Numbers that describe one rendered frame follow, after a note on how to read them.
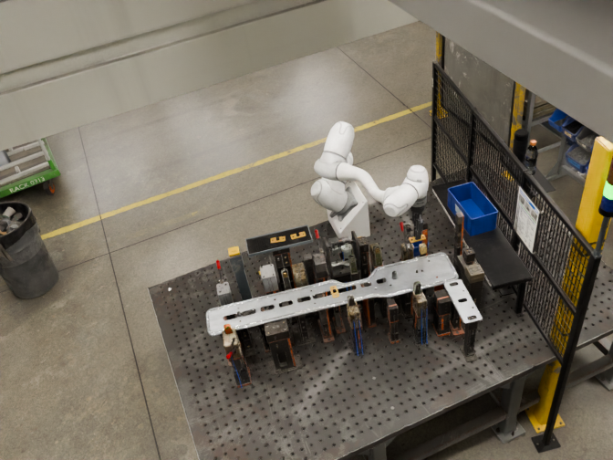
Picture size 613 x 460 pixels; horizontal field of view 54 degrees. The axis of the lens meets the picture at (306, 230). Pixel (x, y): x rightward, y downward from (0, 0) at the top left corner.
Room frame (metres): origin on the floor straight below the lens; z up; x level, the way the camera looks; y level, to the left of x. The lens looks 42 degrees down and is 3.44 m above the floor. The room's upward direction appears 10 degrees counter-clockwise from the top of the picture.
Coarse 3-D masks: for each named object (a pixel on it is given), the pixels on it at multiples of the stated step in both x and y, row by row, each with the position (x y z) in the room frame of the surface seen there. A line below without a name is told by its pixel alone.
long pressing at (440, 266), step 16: (432, 256) 2.35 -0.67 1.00; (384, 272) 2.30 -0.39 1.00; (400, 272) 2.28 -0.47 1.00; (432, 272) 2.24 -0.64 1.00; (448, 272) 2.22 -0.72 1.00; (304, 288) 2.28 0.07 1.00; (320, 288) 2.26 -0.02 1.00; (368, 288) 2.20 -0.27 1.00; (384, 288) 2.18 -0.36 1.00; (400, 288) 2.16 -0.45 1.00; (240, 304) 2.24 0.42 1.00; (256, 304) 2.22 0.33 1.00; (272, 304) 2.21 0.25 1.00; (304, 304) 2.17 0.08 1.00; (320, 304) 2.15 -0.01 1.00; (336, 304) 2.13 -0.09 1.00; (208, 320) 2.17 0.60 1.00; (224, 320) 2.15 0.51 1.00; (240, 320) 2.13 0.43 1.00; (256, 320) 2.11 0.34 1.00; (272, 320) 2.09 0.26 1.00
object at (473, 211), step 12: (456, 192) 2.73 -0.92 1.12; (468, 192) 2.75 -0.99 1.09; (480, 192) 2.66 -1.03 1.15; (456, 204) 2.61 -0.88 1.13; (468, 204) 2.70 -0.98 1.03; (480, 204) 2.64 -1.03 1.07; (492, 204) 2.52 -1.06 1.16; (468, 216) 2.47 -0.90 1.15; (480, 216) 2.44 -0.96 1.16; (492, 216) 2.45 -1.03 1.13; (468, 228) 2.46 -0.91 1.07; (480, 228) 2.44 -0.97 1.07; (492, 228) 2.45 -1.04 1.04
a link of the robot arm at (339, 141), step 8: (336, 128) 2.77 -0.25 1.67; (344, 128) 2.76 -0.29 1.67; (352, 128) 2.78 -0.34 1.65; (328, 136) 2.76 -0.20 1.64; (336, 136) 2.73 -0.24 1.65; (344, 136) 2.72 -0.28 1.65; (352, 136) 2.74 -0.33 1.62; (328, 144) 2.71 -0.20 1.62; (336, 144) 2.69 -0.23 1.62; (344, 144) 2.69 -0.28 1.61; (336, 152) 2.66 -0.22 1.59; (344, 152) 2.67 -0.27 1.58; (352, 160) 3.16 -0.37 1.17
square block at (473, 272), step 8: (464, 272) 2.19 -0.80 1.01; (472, 272) 2.14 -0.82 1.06; (480, 272) 2.13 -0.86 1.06; (472, 280) 2.11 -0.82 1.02; (480, 280) 2.12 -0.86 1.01; (472, 288) 2.12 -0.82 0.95; (480, 288) 2.12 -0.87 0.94; (472, 296) 2.12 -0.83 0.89; (480, 296) 2.12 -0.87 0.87; (480, 304) 2.12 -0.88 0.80
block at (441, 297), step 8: (440, 296) 2.08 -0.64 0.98; (448, 296) 2.07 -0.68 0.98; (440, 304) 2.03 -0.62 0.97; (448, 304) 2.04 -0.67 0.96; (440, 312) 2.03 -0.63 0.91; (448, 312) 2.04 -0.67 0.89; (440, 320) 2.04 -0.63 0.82; (448, 320) 2.05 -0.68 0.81; (432, 328) 2.10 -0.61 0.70; (440, 328) 2.04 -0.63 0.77; (448, 328) 2.04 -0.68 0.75; (440, 336) 2.03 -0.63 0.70
